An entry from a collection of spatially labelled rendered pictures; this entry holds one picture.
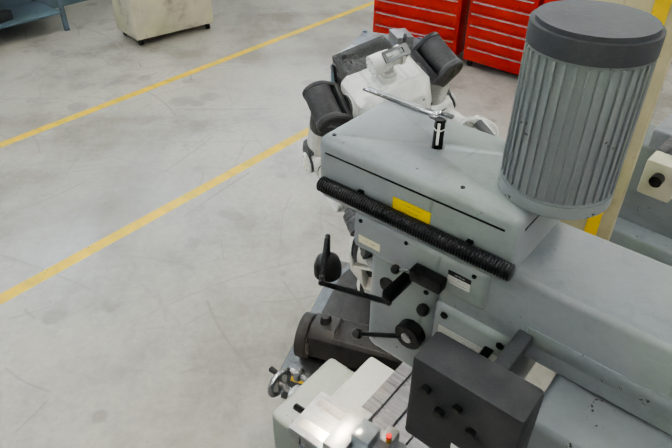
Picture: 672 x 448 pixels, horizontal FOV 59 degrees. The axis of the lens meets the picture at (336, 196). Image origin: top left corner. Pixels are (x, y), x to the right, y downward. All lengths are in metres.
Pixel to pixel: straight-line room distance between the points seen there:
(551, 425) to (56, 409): 2.59
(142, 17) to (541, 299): 6.54
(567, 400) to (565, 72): 0.61
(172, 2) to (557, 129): 6.67
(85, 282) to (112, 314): 0.36
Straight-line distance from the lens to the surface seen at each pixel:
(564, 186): 1.06
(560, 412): 1.23
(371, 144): 1.24
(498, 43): 6.44
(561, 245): 1.25
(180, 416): 3.14
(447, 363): 1.03
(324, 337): 2.57
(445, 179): 1.14
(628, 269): 1.25
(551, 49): 0.97
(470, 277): 1.21
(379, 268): 1.38
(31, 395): 3.46
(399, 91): 1.93
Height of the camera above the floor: 2.50
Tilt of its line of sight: 35 degrees down
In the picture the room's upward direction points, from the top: straight up
